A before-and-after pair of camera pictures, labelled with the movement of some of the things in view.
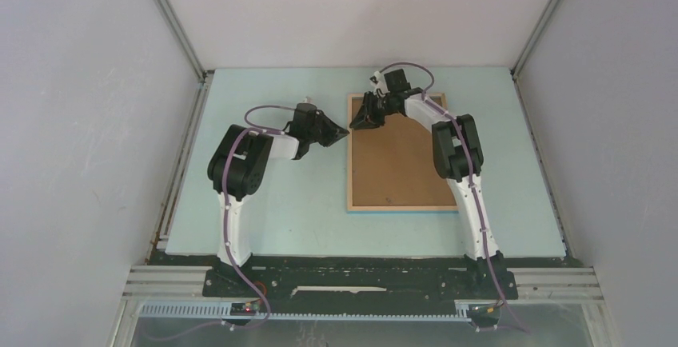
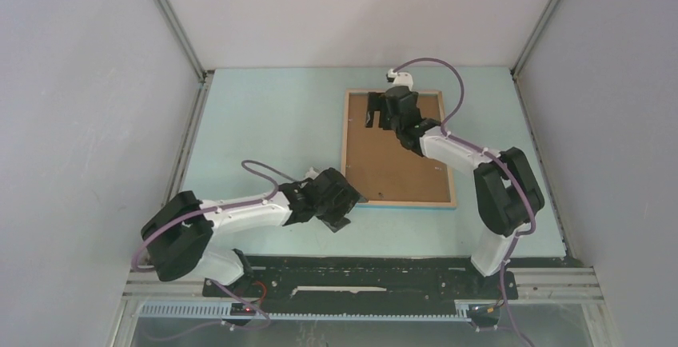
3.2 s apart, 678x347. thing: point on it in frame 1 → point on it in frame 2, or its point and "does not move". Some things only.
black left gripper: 333,132 → 346,198
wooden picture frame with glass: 392,169 does not move
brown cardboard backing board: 393,165 does not move
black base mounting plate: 388,281 does not move
